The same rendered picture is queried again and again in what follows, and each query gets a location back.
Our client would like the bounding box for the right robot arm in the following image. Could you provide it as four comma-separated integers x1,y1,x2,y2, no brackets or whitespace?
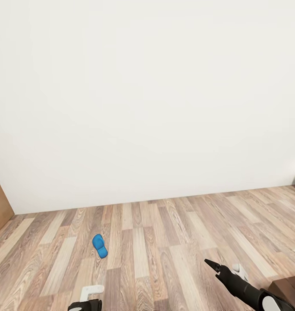
204,259,295,311

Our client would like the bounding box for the sandal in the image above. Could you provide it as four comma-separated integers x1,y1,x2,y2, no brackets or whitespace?
92,234,108,259

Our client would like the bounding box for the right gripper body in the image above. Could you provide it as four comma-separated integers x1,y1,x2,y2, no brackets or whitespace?
219,265,250,303

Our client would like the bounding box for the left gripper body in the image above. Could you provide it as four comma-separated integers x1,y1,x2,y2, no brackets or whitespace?
69,299,99,311

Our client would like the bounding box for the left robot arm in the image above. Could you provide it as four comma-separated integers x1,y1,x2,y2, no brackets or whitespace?
68,285,104,311

